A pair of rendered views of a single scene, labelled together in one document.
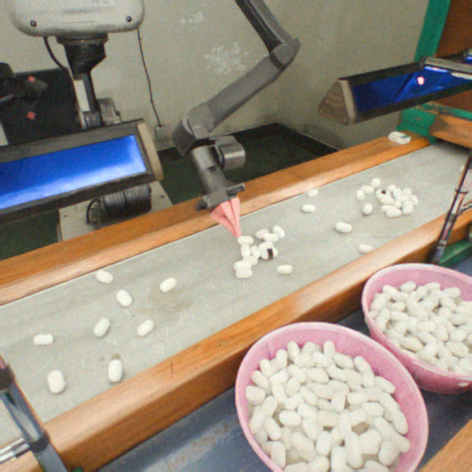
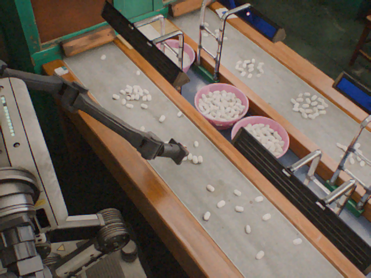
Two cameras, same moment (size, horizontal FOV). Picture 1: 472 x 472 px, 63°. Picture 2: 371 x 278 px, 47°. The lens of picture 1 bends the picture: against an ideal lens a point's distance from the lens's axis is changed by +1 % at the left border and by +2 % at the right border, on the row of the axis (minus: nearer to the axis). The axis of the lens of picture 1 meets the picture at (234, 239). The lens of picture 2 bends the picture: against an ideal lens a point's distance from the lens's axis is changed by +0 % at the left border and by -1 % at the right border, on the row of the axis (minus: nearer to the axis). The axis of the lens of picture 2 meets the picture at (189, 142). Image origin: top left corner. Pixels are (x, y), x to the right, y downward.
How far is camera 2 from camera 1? 166 cm
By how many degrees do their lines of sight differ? 67
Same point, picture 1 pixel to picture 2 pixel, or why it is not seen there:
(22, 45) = not seen: outside the picture
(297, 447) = (273, 150)
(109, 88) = not seen: outside the picture
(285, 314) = (228, 145)
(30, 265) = (204, 249)
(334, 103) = (182, 80)
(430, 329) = (224, 108)
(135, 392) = (269, 187)
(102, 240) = (179, 220)
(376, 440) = (268, 131)
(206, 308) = (221, 174)
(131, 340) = (242, 198)
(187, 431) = not seen: hidden behind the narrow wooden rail
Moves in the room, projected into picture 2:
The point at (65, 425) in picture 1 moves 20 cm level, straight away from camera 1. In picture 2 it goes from (284, 205) to (250, 234)
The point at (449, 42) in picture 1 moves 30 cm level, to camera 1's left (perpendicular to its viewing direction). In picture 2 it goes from (39, 10) to (25, 48)
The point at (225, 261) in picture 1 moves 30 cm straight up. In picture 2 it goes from (188, 167) to (192, 120)
